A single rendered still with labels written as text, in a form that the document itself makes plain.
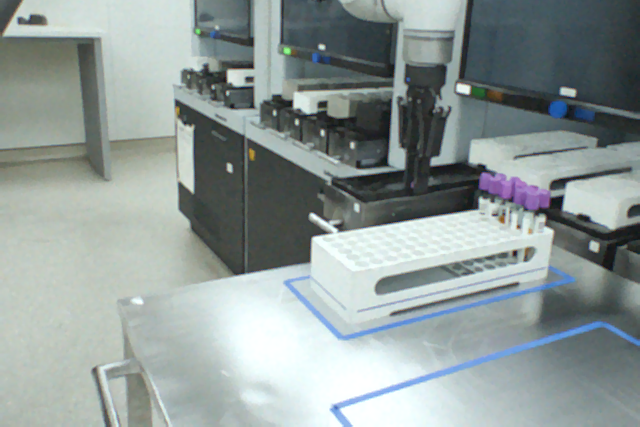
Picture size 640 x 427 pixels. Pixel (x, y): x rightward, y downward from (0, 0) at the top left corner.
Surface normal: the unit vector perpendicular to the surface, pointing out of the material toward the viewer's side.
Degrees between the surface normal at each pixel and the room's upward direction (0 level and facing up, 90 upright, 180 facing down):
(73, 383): 0
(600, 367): 0
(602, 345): 0
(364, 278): 90
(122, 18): 90
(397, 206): 90
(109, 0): 90
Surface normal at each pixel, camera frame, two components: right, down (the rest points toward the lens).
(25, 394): 0.04, -0.95
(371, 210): 0.50, 0.29
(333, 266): -0.88, 0.11
